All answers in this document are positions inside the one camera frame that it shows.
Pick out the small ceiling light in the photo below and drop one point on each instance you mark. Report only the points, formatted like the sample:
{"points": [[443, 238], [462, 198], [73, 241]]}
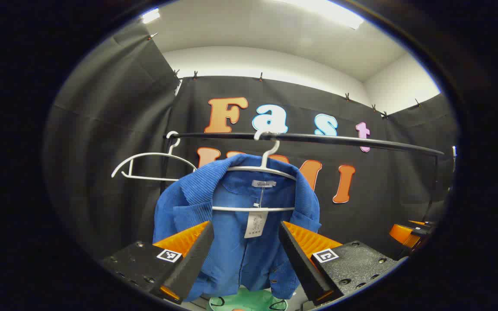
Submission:
{"points": [[150, 16]]}

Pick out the black clothes rack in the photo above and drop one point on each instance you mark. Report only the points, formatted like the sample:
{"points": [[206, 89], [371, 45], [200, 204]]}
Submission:
{"points": [[339, 139]]}

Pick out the green laundry hamper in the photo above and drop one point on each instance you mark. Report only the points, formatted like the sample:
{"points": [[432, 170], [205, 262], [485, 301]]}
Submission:
{"points": [[249, 300]]}

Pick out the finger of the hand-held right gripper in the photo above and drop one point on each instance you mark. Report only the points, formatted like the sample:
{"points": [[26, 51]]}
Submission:
{"points": [[401, 234]]}

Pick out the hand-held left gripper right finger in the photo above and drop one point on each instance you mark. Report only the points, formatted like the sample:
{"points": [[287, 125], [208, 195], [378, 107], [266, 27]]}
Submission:
{"points": [[303, 268]]}

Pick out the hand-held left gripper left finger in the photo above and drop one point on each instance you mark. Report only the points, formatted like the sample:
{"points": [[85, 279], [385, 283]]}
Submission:
{"points": [[188, 268]]}

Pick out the black backdrop cloth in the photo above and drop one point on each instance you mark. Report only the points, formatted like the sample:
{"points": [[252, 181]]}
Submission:
{"points": [[102, 151]]}

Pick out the small white clothes hanger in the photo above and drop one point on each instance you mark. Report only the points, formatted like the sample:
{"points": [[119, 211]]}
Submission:
{"points": [[154, 178]]}

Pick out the large white clothes hanger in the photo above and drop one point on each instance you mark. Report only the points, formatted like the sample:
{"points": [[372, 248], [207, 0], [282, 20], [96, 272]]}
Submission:
{"points": [[231, 209]]}

